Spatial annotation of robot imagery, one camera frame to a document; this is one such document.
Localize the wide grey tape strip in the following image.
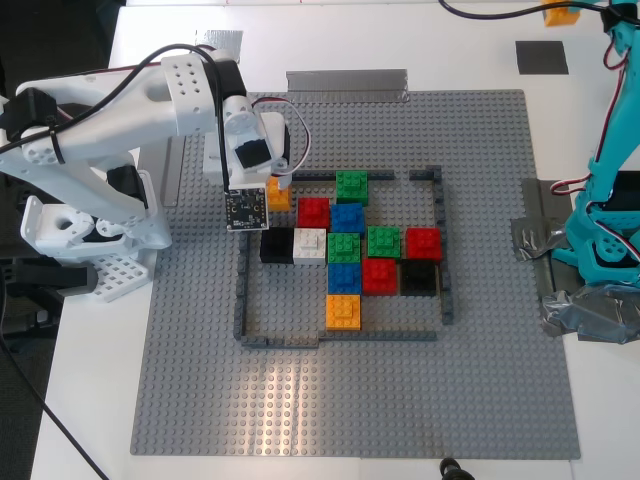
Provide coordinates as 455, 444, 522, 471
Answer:
285, 68, 411, 104

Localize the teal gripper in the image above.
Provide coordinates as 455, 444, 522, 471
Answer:
541, 0, 640, 26

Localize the red lego cube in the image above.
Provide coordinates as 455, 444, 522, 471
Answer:
297, 197, 332, 229
405, 227, 444, 263
361, 258, 400, 296

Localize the black lego cube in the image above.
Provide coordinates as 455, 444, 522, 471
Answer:
259, 227, 295, 264
401, 258, 441, 297

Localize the black table clamp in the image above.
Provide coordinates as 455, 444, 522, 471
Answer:
0, 262, 99, 301

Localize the black knob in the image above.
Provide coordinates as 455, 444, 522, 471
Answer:
438, 457, 476, 480

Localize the crumpled grey duct tape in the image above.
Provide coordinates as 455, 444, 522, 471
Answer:
509, 177, 640, 346

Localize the green lego cube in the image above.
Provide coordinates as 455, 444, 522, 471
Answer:
335, 170, 370, 207
327, 232, 363, 266
367, 226, 403, 261

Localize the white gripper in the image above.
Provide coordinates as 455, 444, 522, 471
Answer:
202, 95, 296, 192

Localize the black camera circuit board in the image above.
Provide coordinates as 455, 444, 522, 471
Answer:
223, 187, 271, 233

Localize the grey square patch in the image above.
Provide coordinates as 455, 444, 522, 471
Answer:
515, 40, 570, 76

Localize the black camera cable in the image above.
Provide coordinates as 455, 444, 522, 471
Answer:
438, 0, 616, 22
0, 43, 236, 196

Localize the white lego cube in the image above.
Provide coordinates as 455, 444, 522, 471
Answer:
292, 227, 328, 267

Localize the blue lego cube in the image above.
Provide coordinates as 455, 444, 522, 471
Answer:
328, 262, 364, 296
329, 202, 366, 236

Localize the grey lego baseplate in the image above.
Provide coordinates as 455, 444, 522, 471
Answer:
129, 88, 584, 459

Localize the white and red servo wire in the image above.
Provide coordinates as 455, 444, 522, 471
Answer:
251, 97, 313, 175
549, 32, 630, 197

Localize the grey tape square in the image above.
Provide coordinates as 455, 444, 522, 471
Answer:
194, 29, 245, 62

